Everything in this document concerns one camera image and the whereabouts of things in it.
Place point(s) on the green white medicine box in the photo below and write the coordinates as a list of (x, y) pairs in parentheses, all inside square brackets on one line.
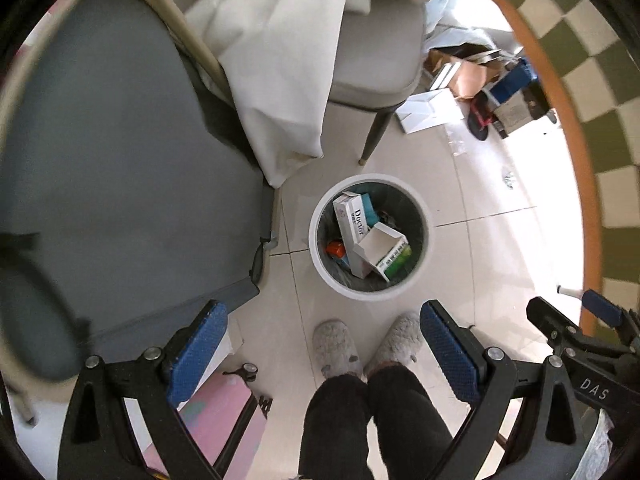
[(385, 249)]

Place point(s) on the left black trouser leg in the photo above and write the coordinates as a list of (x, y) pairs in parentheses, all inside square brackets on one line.
[(335, 438)]

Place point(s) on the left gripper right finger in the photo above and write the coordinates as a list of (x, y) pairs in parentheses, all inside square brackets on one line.
[(546, 441)]

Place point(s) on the black trouser leg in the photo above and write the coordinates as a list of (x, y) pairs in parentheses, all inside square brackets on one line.
[(411, 434), (335, 438)]

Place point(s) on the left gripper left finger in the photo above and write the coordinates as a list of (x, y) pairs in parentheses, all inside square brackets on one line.
[(98, 439)]

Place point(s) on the white round trash bin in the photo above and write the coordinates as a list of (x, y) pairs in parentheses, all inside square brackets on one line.
[(400, 207)]

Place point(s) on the pink suitcase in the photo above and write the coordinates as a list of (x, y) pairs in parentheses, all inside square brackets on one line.
[(226, 419)]

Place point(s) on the blue box on floor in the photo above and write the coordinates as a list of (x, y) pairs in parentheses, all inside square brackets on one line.
[(517, 98)]

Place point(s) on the white flat carton on floor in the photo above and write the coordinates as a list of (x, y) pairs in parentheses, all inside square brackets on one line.
[(428, 110)]

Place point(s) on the grey padded chair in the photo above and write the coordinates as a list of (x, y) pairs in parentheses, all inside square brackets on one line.
[(378, 63)]

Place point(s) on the blue rice bag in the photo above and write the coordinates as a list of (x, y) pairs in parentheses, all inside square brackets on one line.
[(370, 214)]

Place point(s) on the right grey slipper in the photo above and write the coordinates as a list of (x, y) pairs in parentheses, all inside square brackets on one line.
[(401, 344)]

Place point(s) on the left grey slipper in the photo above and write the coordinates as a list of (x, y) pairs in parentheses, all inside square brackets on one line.
[(335, 351)]

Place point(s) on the brown carton on floor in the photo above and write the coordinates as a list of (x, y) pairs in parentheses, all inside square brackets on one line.
[(464, 70)]

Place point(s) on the right black trouser leg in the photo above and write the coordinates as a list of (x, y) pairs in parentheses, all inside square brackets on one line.
[(411, 434)]

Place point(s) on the grey slipper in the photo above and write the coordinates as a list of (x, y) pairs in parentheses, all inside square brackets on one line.
[(335, 351), (401, 344)]

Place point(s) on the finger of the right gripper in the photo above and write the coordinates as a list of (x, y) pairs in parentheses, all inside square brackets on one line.
[(624, 322), (560, 322)]

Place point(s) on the white cloth on chair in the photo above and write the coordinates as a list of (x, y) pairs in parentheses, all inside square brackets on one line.
[(278, 57)]

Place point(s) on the long white Doctor box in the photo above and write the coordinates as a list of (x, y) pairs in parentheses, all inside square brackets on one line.
[(348, 208)]

